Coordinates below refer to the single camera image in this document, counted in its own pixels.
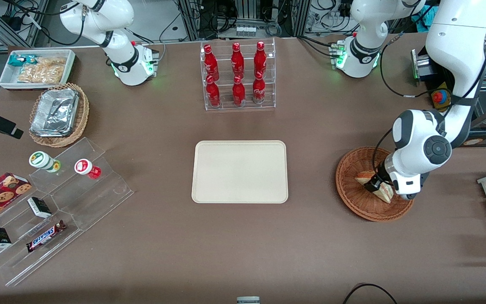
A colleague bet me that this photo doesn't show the stacked aluminium foil trays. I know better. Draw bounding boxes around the stacked aluminium foil trays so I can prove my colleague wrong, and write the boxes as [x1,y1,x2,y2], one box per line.
[30,88,80,138]

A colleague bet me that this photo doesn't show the white rectangular snack bin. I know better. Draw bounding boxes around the white rectangular snack bin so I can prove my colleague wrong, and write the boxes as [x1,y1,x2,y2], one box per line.
[0,49,76,90]

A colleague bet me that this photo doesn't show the oval wicker basket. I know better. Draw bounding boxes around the oval wicker basket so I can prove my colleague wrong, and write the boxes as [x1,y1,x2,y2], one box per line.
[29,82,90,148]

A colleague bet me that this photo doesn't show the clear acrylic stepped stand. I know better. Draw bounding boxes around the clear acrylic stepped stand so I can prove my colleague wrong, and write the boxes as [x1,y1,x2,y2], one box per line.
[0,137,135,287]

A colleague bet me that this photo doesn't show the red lidded cup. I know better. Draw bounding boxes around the red lidded cup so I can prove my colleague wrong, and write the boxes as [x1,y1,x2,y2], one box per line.
[74,158,102,180]

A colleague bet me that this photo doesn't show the clear acrylic bottle rack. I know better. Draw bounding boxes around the clear acrylic bottle rack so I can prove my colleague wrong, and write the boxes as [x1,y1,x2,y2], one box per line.
[200,38,277,112]

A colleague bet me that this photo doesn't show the red cola bottle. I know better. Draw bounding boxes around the red cola bottle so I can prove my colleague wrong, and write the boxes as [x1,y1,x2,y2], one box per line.
[231,42,245,79]
[203,44,220,81]
[232,75,246,106]
[254,41,268,78]
[205,75,221,108]
[252,71,267,104]

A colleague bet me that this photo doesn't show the teal snack packet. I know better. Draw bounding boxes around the teal snack packet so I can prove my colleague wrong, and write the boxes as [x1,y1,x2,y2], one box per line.
[8,54,38,67]

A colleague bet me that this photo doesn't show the snickers chocolate bar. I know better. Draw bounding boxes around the snickers chocolate bar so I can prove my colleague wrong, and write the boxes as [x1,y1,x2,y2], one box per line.
[25,220,68,253]

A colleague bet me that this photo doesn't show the metal control box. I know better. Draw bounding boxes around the metal control box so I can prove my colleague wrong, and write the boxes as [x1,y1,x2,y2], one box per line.
[411,49,438,83]

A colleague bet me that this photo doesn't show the beige plastic serving tray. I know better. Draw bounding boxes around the beige plastic serving tray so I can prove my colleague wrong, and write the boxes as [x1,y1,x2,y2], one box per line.
[191,140,289,204]

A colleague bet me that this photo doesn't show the black floor cable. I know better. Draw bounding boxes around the black floor cable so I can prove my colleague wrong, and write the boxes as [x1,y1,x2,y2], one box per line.
[343,282,398,304]

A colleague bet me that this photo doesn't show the red emergency stop button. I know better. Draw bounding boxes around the red emergency stop button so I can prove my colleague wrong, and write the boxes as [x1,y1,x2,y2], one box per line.
[432,88,453,112]

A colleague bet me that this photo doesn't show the round brown wicker basket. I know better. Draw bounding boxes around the round brown wicker basket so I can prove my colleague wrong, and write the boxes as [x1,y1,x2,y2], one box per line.
[335,146,415,223]

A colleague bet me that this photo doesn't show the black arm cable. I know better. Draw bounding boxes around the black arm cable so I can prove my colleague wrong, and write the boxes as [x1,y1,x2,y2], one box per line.
[372,30,453,186]

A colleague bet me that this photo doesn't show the green lidded cup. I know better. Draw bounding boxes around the green lidded cup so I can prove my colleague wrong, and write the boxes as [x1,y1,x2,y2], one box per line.
[29,151,62,173]

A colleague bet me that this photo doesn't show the clear bag of crackers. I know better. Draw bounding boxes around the clear bag of crackers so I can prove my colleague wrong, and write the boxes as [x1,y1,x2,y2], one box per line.
[17,57,67,84]

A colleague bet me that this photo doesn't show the triangular sandwich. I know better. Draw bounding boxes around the triangular sandwich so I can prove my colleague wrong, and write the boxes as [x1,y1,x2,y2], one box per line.
[355,171,394,205]

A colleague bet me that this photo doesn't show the teal cloth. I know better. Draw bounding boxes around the teal cloth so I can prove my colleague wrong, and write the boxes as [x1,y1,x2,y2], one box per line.
[410,6,434,33]

